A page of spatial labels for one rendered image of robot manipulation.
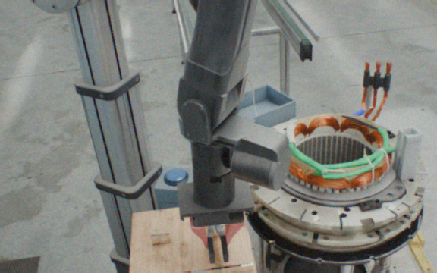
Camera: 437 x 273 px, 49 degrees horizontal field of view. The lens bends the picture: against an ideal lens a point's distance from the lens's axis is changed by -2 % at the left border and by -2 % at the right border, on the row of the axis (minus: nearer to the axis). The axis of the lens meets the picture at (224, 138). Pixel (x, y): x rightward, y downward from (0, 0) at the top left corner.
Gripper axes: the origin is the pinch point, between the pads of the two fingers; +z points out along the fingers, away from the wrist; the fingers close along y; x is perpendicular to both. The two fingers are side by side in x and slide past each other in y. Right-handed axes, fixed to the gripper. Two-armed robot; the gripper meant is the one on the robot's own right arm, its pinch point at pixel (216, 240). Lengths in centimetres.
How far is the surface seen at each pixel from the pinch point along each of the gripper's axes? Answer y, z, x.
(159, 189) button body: -8.7, 7.0, 21.5
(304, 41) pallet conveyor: 55, 34, 143
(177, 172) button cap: -5.0, 5.6, 24.3
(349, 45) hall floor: 138, 108, 294
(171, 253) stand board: -6.9, 3.2, 1.3
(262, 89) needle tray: 17, 4, 51
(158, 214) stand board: -8.7, 3.5, 10.6
